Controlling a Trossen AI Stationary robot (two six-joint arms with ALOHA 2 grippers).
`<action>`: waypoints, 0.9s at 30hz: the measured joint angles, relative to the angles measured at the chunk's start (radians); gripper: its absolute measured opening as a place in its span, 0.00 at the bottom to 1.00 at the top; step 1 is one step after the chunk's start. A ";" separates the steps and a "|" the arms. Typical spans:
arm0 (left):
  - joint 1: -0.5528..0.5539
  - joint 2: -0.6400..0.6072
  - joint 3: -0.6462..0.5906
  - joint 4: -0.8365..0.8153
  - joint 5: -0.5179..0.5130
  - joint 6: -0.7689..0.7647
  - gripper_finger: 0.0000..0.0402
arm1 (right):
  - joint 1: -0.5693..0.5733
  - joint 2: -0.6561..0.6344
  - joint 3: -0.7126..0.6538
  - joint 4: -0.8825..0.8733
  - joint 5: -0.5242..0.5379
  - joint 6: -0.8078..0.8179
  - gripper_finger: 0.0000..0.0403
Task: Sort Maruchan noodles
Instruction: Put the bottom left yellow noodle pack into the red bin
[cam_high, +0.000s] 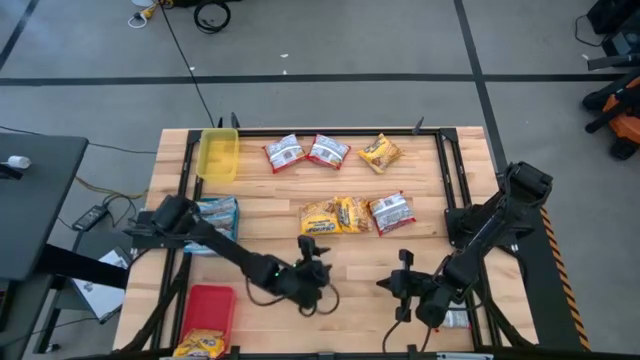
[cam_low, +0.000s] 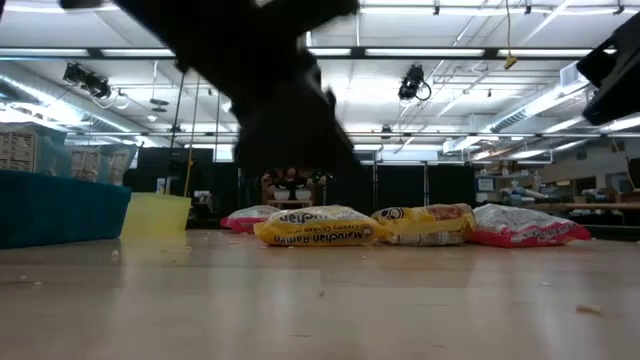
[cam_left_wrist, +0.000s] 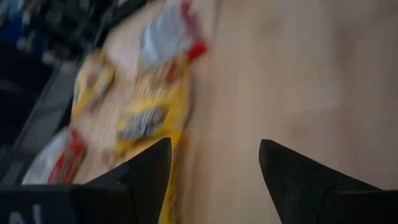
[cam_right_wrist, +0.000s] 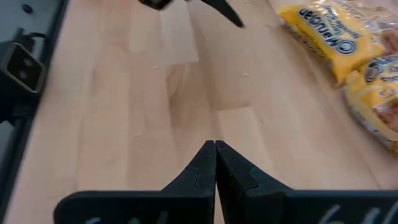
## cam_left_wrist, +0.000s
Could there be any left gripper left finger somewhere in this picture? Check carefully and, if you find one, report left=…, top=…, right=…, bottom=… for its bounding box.
left=85, top=138, right=173, bottom=224

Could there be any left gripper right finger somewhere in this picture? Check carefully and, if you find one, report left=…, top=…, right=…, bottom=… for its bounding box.
left=259, top=139, right=382, bottom=224

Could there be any yellow Maruchan noodle pack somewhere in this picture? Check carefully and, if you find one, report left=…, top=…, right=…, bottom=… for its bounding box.
left=113, top=58, right=192, bottom=224
left=70, top=51, right=116, bottom=121

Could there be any red Maruchan noodle pack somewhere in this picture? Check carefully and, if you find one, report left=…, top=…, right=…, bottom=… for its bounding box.
left=138, top=0, right=208, bottom=71
left=21, top=128, right=87, bottom=185

